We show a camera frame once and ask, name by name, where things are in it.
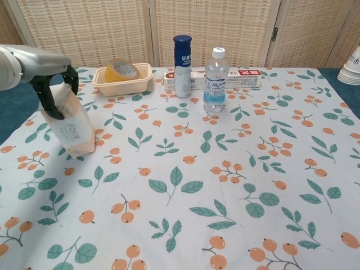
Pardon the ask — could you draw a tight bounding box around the white paper cup stack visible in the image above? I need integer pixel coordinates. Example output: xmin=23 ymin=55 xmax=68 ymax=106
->
xmin=337 ymin=43 xmax=360 ymax=85

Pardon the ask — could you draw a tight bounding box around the yellow tape roll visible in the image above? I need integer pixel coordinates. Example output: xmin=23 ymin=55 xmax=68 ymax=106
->
xmin=104 ymin=58 xmax=141 ymax=83

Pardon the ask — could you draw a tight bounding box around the clear water bottle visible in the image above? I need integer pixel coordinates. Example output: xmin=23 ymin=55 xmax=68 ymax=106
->
xmin=203 ymin=47 xmax=227 ymax=113

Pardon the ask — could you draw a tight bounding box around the floral print tablecloth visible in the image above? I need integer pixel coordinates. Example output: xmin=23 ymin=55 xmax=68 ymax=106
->
xmin=0 ymin=66 xmax=360 ymax=270

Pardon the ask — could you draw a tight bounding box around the blue capped spray can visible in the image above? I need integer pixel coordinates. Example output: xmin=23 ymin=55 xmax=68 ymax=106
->
xmin=173 ymin=34 xmax=193 ymax=99

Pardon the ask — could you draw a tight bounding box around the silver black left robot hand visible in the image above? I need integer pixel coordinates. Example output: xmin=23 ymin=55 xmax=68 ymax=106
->
xmin=0 ymin=44 xmax=79 ymax=121

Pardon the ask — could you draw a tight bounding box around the small white soap box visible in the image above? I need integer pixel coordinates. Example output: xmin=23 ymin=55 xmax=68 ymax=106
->
xmin=40 ymin=83 xmax=96 ymax=158

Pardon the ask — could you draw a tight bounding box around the woven bamboo folding screen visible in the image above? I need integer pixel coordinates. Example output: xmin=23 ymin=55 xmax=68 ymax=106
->
xmin=0 ymin=0 xmax=360 ymax=69

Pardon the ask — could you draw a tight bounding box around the long white red toothpaste box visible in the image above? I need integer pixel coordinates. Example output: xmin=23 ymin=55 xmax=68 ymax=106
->
xmin=164 ymin=69 xmax=262 ymax=91

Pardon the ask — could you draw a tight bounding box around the beige plastic tray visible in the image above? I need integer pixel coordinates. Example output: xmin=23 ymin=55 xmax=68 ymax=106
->
xmin=92 ymin=62 xmax=154 ymax=97

